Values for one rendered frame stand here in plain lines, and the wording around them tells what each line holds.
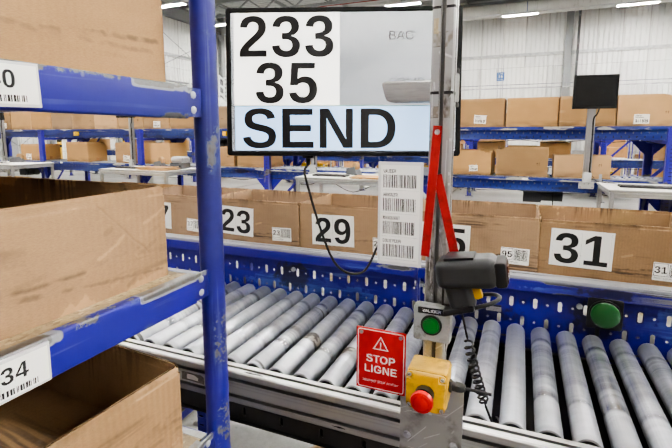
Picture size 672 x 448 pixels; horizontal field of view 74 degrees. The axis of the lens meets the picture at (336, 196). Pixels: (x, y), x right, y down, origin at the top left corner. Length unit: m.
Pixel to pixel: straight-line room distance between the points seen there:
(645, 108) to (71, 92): 5.90
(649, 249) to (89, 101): 1.36
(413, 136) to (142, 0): 0.60
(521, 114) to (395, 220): 5.15
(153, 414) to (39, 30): 0.38
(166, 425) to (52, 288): 0.21
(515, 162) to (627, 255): 4.29
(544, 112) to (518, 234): 4.57
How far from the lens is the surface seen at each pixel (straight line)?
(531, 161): 5.68
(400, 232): 0.85
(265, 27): 0.98
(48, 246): 0.44
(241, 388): 1.15
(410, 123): 0.94
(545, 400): 1.10
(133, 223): 0.49
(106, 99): 0.42
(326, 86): 0.94
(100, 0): 0.48
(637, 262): 1.48
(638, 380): 1.27
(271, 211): 1.66
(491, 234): 1.44
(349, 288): 1.56
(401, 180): 0.84
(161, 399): 0.56
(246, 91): 0.96
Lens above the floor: 1.30
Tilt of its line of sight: 8 degrees down
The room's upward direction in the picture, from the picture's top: straight up
